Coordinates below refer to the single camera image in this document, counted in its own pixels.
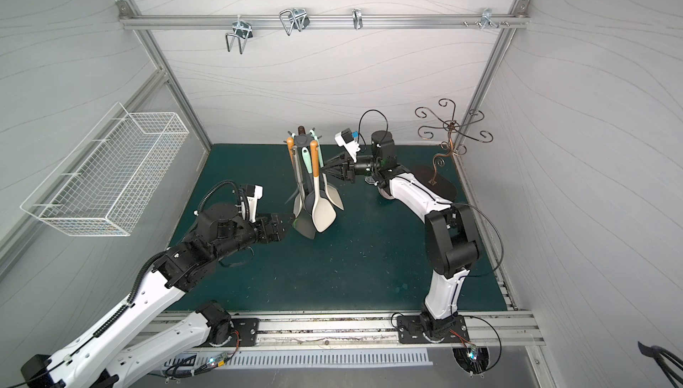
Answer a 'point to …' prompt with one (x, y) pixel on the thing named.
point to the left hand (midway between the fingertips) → (284, 217)
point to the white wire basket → (105, 183)
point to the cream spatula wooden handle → (323, 214)
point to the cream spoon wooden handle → (297, 209)
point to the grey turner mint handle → (304, 222)
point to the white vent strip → (361, 357)
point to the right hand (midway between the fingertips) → (321, 166)
